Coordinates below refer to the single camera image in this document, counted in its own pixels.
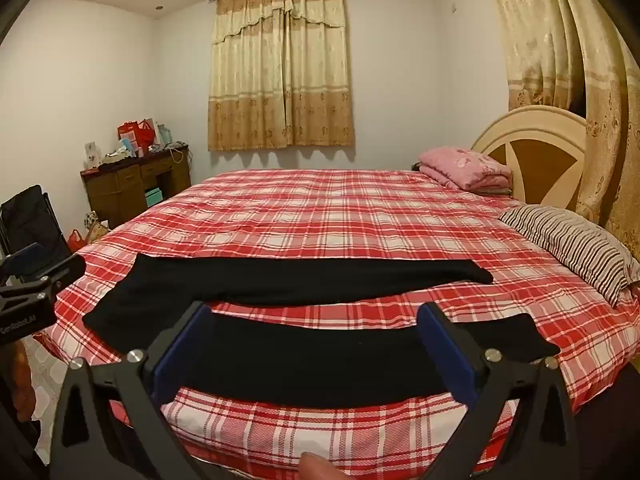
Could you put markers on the red gift bags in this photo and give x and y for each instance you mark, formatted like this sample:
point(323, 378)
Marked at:
point(137, 135)

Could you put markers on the striped pillow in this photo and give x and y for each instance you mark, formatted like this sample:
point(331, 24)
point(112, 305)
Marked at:
point(575, 245)

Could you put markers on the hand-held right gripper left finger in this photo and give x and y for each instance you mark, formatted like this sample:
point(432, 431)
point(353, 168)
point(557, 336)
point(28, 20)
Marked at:
point(182, 355)

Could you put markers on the black pants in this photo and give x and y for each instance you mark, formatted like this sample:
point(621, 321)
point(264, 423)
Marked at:
point(300, 275)

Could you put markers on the black folding chair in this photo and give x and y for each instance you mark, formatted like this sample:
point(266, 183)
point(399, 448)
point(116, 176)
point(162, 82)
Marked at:
point(30, 225)

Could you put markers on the patterned bag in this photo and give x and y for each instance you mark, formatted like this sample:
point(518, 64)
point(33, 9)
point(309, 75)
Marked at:
point(96, 225)

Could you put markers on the red plastic bag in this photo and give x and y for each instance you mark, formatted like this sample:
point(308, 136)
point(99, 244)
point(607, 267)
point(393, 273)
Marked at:
point(76, 241)

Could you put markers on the bed with red plaid sheet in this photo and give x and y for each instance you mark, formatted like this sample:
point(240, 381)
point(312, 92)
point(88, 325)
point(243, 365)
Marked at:
point(325, 210)

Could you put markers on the person's right hand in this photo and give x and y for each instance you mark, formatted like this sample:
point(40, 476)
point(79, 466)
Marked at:
point(320, 467)

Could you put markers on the white card with picture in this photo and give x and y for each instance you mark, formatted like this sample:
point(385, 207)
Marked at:
point(92, 155)

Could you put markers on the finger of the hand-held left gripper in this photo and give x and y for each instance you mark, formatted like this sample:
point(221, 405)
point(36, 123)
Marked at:
point(62, 270)
point(22, 260)

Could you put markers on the beige window curtain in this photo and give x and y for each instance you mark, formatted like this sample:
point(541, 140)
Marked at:
point(280, 70)

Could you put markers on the pink folded blanket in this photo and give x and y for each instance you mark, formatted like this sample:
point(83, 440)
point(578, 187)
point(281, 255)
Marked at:
point(465, 167)

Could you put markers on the teal box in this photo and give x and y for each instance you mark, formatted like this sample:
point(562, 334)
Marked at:
point(153, 196)

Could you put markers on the brown wooden desk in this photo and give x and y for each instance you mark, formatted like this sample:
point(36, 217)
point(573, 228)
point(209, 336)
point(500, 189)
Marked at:
point(130, 185)

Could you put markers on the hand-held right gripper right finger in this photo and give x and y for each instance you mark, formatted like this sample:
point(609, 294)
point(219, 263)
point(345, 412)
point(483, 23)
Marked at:
point(447, 355)

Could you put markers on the cream wooden headboard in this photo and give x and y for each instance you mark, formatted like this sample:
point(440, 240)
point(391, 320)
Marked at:
point(540, 160)

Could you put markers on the beige floral side curtain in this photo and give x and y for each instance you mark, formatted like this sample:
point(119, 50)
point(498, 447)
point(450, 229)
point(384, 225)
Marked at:
point(565, 60)

